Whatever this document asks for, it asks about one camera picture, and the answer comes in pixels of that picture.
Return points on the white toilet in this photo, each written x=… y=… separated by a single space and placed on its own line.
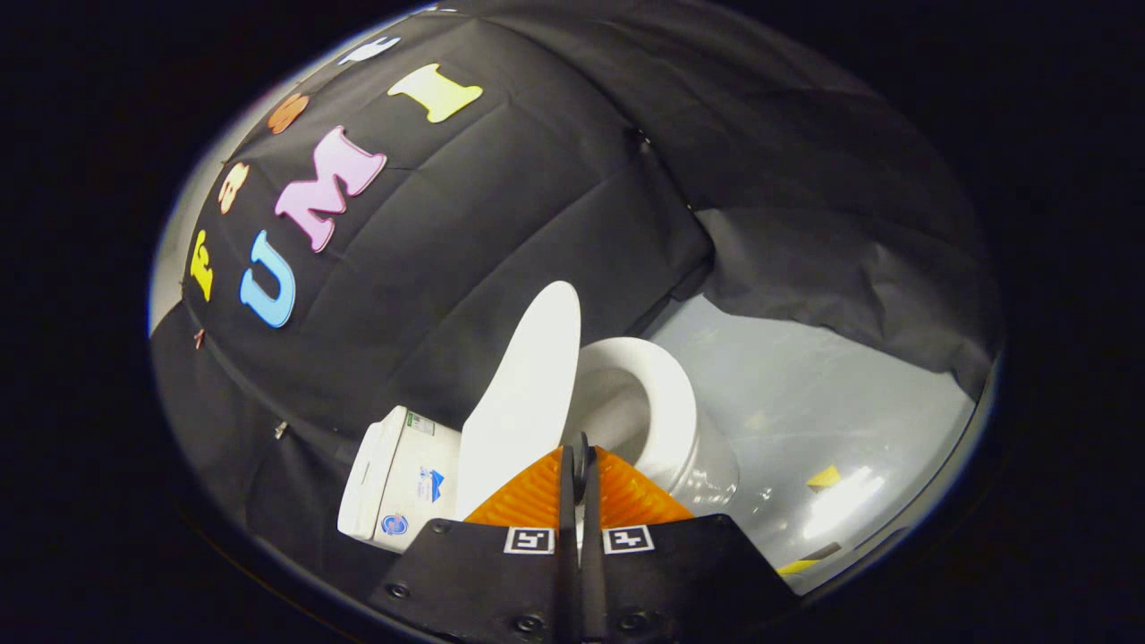
x=671 y=394

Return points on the black backdrop cloth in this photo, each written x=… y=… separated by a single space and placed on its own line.
x=501 y=233

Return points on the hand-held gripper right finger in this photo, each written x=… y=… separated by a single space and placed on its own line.
x=592 y=501

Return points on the yellow floor tape piece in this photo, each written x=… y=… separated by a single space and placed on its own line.
x=824 y=477

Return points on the white toilet lid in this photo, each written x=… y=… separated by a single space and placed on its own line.
x=528 y=394

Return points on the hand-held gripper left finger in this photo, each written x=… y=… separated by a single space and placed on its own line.
x=569 y=501

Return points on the yellow black floor tape strip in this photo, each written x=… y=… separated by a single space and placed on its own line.
x=808 y=560

